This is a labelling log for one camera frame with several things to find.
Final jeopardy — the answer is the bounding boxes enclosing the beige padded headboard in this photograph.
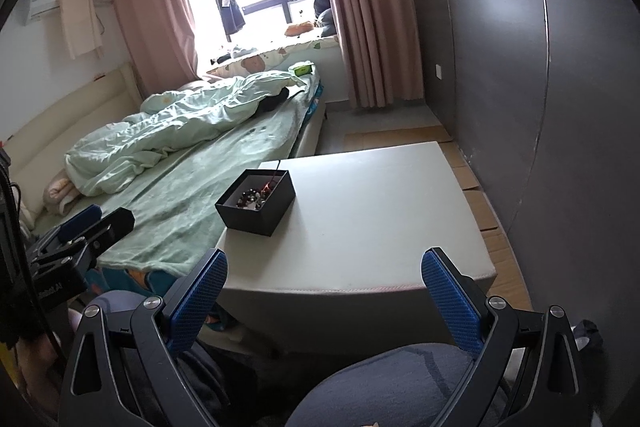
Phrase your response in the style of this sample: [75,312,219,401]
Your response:
[4,63,142,230]

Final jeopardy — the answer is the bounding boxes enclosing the green tissue box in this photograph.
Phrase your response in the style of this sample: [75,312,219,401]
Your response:
[288,61,314,77]

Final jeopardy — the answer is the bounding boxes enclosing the orange plush toy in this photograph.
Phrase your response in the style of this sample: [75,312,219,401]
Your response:
[284,20,314,37]

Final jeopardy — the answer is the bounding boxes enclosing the green stone bead bracelet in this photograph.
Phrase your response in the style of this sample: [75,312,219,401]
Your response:
[236,188,266,210]

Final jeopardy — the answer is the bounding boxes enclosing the light green crumpled duvet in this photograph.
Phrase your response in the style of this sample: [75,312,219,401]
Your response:
[64,68,317,196]

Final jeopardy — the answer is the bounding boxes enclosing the red string bracelet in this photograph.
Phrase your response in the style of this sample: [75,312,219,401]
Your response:
[259,159,282,203]

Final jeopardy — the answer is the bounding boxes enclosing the white leather ottoman table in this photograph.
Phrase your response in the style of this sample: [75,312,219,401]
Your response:
[218,142,496,355]

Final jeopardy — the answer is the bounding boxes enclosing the green bed with mattress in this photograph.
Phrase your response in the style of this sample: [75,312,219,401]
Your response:
[35,66,322,294]

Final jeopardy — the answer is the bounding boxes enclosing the pink curtain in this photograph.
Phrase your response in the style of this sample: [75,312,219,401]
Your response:
[113,0,198,94]
[332,0,424,108]

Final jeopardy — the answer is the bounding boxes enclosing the right pink curtain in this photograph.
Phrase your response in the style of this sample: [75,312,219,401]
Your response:
[332,0,424,108]

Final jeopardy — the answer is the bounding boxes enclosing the person's grey trouser legs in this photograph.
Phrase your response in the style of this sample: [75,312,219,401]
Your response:
[58,291,472,426]

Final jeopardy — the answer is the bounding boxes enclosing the beige hanging towel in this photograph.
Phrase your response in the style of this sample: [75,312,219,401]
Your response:
[58,0,103,60]

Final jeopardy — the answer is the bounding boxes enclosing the left pink curtain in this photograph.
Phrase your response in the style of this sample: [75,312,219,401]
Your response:
[113,0,198,94]

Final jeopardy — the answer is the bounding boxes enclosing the black square jewelry box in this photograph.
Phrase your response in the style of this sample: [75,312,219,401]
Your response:
[215,169,295,236]

